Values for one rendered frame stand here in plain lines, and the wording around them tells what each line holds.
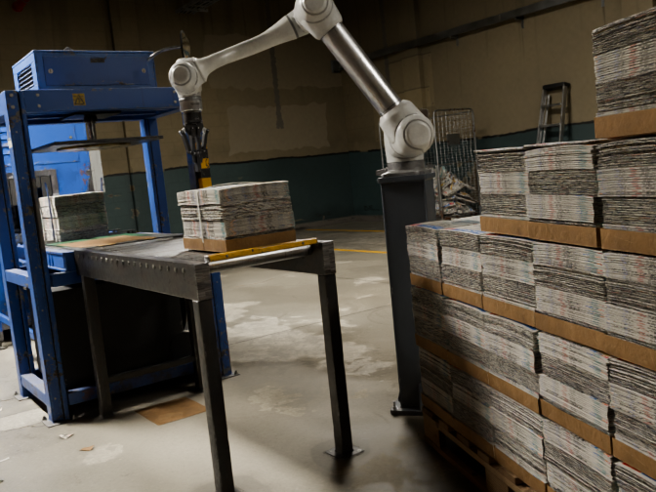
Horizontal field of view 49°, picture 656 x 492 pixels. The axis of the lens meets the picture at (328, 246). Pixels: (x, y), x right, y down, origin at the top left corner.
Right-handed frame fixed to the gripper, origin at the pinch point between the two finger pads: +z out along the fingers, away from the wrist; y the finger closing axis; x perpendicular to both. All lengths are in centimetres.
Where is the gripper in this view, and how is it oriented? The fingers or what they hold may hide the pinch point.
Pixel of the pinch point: (197, 162)
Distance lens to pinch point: 298.5
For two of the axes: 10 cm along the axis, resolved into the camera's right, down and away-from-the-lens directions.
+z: 1.0, 9.9, 1.1
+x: -5.7, -0.3, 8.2
